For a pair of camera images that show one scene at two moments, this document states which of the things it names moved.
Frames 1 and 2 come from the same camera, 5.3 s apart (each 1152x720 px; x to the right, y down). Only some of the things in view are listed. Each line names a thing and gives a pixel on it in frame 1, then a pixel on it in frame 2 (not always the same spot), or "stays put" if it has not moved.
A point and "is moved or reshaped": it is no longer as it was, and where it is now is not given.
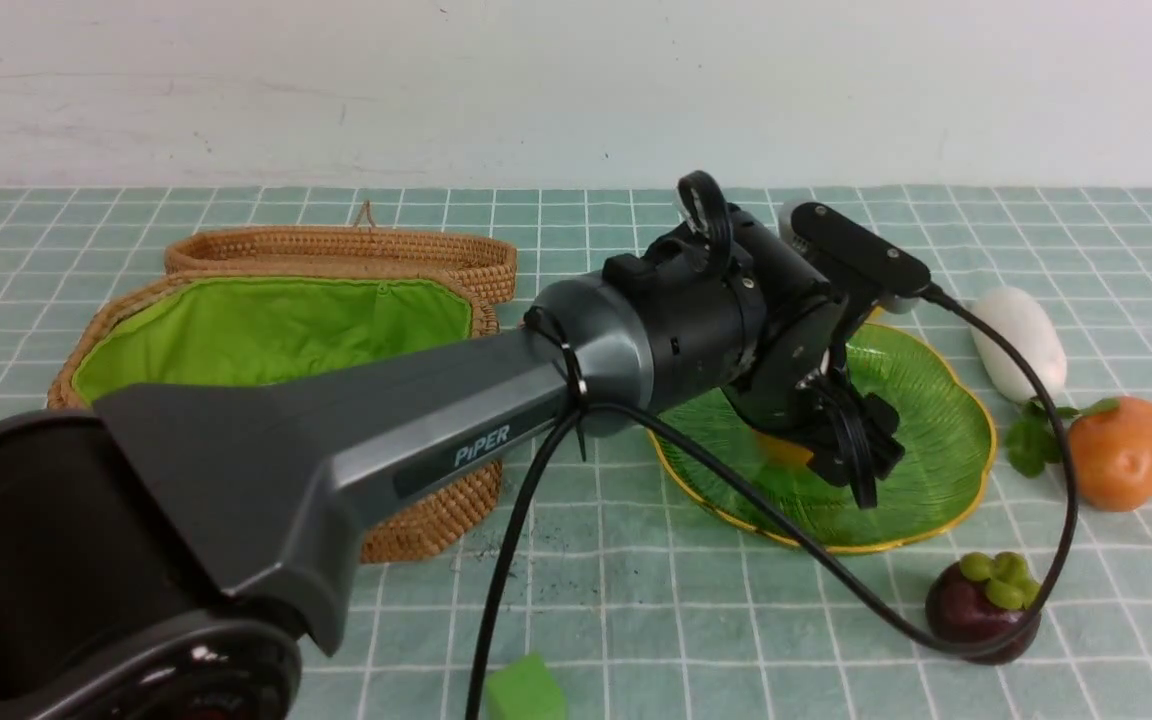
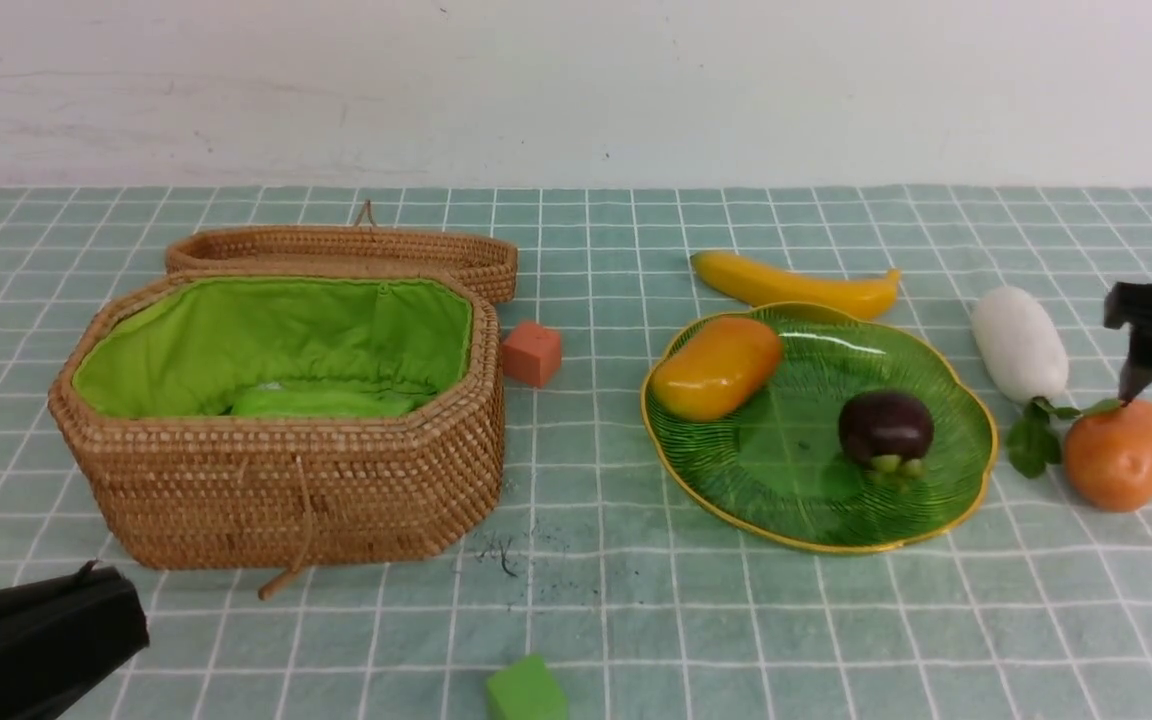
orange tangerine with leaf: x=1123 y=455 stays put
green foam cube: x=525 y=689 stays put
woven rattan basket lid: x=362 y=248 stays put
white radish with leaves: x=1034 y=438 stays put
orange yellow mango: x=777 y=452 -> x=714 y=368
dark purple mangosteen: x=981 y=599 is moved or reshaped
